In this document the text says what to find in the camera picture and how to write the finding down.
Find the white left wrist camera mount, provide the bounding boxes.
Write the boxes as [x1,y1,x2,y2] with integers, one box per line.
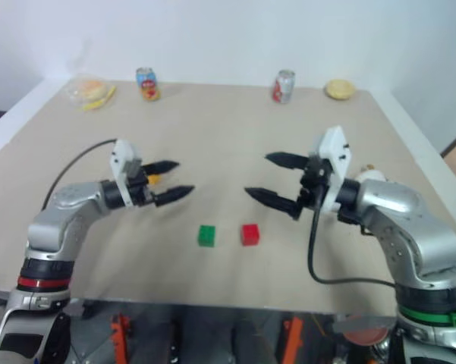
[108,139,143,209]

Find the beige table cover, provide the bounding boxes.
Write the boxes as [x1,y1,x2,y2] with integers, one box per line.
[0,77,456,316]

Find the round yellow toy bread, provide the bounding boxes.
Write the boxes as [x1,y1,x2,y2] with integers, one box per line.
[323,78,357,101]

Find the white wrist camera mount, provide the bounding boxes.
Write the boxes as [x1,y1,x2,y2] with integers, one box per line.
[108,139,143,209]
[308,125,354,212]

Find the orange clamp under table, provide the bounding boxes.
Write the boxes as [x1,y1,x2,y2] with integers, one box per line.
[108,312,133,364]
[282,315,305,364]

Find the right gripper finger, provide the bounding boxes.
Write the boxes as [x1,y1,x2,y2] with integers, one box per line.
[243,187,303,221]
[264,152,310,171]

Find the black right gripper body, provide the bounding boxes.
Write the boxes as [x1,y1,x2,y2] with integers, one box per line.
[296,155,334,210]

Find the red round disc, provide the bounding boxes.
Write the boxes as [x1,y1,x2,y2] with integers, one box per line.
[342,327,388,347]

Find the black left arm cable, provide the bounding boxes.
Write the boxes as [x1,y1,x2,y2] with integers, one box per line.
[40,139,118,213]

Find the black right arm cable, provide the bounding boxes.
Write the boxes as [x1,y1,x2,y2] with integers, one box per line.
[307,185,398,286]

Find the yellow toy fries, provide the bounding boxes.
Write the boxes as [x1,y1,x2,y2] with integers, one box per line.
[80,86,118,113]

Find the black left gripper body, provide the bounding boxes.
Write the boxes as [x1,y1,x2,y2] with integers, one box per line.
[127,165,159,208]

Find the blue and yellow drink can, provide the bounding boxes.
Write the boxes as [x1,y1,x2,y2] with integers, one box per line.
[135,67,162,102]

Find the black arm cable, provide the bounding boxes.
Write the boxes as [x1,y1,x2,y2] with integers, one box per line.
[40,139,118,213]
[307,185,398,286]

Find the red and white drink can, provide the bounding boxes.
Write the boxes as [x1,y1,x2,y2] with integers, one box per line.
[271,69,297,105]

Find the red cube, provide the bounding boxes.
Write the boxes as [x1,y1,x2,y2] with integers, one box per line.
[241,223,260,246]

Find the green cube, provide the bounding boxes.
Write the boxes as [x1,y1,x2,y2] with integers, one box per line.
[197,224,217,248]

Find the toy burger in clear wrap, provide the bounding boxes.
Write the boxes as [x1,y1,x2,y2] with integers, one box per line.
[68,73,108,105]

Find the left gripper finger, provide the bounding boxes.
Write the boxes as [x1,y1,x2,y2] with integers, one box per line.
[143,160,181,177]
[153,184,196,208]

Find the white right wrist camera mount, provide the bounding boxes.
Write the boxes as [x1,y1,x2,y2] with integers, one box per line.
[308,125,354,212]

